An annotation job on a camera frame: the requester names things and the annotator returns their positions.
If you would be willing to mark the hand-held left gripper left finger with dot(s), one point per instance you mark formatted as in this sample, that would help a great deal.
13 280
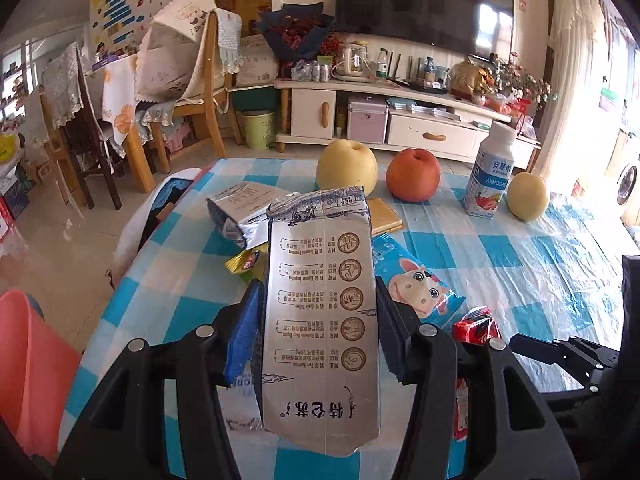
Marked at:
242 340

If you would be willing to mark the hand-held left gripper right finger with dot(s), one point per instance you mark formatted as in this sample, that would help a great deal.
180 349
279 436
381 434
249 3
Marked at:
400 340

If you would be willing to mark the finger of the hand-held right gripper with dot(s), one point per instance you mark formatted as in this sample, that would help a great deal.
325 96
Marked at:
585 360

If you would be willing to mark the blue and white snack packet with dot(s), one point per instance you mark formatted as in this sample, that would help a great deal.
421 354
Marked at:
245 410

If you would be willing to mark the red milk tea packet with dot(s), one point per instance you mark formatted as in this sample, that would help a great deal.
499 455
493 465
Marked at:
475 330

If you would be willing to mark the yellow snack packet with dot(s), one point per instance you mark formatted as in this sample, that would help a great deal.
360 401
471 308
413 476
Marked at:
242 262

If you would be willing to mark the silver milk carton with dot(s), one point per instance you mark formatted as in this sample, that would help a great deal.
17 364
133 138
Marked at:
320 310
240 207

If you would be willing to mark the pink plastic bin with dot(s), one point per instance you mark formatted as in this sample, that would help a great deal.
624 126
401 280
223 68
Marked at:
35 370

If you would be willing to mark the light blue cow packet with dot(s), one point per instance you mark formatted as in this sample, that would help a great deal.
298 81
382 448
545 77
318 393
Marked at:
420 285

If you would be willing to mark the blue checked tablecloth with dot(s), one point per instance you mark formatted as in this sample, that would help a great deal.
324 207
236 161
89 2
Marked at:
525 270

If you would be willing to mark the white washing machine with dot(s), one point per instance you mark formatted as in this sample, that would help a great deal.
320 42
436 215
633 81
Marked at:
627 185

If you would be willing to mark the yellow flat box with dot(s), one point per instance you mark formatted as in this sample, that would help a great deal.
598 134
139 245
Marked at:
385 215

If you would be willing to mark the crumpled silver milk carton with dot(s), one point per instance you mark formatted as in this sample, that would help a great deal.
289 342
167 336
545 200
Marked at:
240 207

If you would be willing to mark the yellow pear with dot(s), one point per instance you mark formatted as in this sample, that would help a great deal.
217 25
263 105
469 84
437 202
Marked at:
345 165
527 195

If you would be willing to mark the red apple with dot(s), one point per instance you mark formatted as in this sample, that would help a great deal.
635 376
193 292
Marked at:
414 175

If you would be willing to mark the white yogurt bottle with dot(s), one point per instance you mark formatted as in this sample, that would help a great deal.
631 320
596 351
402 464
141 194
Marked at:
492 180

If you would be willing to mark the green waste bin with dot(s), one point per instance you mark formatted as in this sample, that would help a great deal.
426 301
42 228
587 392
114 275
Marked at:
257 130

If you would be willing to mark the white TV cabinet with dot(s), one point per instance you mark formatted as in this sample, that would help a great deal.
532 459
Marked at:
410 127

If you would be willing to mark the pink storage box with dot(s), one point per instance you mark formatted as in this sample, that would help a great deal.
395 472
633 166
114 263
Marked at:
367 122

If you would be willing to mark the dark wooden chair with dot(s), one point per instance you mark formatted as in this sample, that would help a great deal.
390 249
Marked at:
85 145

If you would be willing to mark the artificial flower arrangement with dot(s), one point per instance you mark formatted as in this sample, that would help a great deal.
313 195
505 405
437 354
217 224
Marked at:
520 80

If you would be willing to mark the cream curtain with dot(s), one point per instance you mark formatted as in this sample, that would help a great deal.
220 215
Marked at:
570 60

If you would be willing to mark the gold gift bag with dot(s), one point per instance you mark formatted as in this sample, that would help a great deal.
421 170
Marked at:
467 80

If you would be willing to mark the white cloth orange print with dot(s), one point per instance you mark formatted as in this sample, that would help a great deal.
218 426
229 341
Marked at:
117 100

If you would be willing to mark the small clear bottle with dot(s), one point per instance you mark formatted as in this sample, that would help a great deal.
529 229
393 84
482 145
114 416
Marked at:
429 70

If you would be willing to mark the water bottle green label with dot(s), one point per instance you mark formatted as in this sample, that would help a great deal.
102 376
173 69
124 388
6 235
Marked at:
382 65

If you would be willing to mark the white cardboard box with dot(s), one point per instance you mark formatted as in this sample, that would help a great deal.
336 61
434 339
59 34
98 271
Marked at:
255 62

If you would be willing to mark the wrapped pack of silver cans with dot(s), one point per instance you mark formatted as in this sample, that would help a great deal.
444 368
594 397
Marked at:
312 71

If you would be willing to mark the glass electric kettle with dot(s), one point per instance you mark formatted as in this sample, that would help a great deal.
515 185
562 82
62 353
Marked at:
351 62

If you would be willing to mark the cream printed chair cover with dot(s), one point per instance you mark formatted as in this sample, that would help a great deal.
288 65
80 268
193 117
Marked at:
170 60

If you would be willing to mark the light blue lace cloth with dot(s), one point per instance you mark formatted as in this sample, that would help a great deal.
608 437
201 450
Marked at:
227 35

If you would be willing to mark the dark blue flower bouquet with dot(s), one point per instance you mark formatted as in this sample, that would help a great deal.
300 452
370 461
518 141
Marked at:
295 35

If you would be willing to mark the grey lace chair cover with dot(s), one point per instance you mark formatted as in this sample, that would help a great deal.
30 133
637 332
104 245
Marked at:
62 85

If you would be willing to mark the black television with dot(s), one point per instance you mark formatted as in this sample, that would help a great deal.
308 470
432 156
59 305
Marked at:
425 5

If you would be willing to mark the colourful wall poster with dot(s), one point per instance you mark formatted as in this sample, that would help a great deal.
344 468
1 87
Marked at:
120 5

